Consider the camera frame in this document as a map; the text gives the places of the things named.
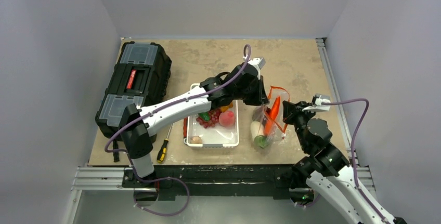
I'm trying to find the orange carrot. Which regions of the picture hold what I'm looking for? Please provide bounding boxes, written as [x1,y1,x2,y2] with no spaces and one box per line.
[264,96,281,136]

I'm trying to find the clear orange zip bag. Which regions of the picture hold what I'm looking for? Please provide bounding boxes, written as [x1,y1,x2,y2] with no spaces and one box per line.
[250,86,290,149]

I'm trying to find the white radish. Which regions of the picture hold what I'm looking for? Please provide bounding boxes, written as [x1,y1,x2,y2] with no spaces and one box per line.
[250,121,265,141]

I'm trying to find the green leafy vegetable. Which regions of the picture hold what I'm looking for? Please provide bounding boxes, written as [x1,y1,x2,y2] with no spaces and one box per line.
[253,135,273,149]

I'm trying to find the dark red grapes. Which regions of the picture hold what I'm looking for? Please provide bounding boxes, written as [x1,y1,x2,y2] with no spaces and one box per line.
[196,109,222,128]

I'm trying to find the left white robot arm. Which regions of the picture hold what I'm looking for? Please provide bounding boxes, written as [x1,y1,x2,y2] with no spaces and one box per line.
[117,58,268,187]

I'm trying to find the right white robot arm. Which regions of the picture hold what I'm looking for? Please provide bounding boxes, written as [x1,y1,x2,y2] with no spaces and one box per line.
[282,95,406,223]

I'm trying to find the pink peach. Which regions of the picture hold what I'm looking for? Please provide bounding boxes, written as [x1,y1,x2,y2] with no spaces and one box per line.
[218,110,236,128]

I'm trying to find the green cucumber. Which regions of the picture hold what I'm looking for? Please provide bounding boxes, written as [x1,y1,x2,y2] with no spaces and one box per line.
[198,112,211,122]

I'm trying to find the white plastic basket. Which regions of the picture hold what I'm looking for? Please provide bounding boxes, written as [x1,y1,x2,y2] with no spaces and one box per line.
[184,100,239,148]

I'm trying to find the black base bar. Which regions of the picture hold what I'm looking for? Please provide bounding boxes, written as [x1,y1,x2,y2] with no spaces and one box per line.
[121,163,327,202]

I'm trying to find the small beige mushroom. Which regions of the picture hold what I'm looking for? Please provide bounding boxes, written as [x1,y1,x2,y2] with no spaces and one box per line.
[188,136,202,144]

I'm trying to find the black plastic toolbox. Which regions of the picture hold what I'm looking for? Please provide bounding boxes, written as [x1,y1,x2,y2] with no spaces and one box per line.
[95,41,172,138]

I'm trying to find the yellow black screwdriver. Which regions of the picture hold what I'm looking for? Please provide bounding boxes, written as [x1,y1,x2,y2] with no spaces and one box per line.
[157,124,173,163]

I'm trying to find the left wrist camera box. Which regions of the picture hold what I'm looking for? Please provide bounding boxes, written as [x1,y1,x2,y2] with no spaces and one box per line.
[247,57,266,78]

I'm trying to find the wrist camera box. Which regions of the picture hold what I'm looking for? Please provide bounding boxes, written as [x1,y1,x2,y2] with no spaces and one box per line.
[247,57,266,78]
[302,94,331,113]

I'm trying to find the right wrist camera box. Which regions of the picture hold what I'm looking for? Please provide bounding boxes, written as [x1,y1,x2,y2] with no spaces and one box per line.
[302,94,331,113]

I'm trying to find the right aluminium rail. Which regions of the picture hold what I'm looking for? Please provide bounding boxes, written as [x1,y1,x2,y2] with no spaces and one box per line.
[315,38,353,164]

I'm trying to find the aluminium rail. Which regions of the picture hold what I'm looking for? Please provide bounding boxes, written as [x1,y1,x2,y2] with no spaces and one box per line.
[62,166,385,224]
[315,38,353,164]

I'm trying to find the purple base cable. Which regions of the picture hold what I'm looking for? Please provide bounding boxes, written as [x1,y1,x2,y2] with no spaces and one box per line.
[133,175,191,217]

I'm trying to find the front aluminium rail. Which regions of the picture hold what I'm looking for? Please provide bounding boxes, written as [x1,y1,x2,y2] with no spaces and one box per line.
[62,166,385,224]

